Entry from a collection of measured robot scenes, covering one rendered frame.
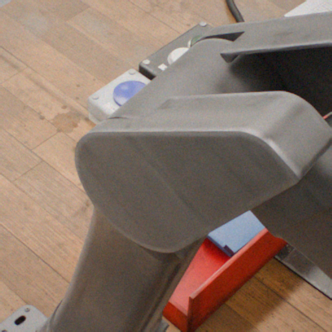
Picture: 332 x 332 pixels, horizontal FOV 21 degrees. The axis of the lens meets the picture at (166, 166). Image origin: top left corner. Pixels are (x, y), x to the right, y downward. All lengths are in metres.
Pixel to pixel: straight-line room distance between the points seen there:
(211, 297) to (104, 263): 0.29
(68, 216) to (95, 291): 0.34
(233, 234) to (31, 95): 0.28
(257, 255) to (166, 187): 0.44
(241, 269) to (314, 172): 0.46
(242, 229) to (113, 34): 0.32
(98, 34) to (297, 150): 0.74
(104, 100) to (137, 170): 0.55
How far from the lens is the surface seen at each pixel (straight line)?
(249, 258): 0.77
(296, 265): 0.82
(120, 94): 0.90
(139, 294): 0.47
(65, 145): 0.90
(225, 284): 0.76
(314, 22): 0.37
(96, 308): 0.52
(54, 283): 0.80
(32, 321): 0.77
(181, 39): 0.98
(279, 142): 0.30
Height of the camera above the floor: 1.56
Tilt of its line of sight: 48 degrees down
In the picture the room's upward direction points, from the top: 4 degrees clockwise
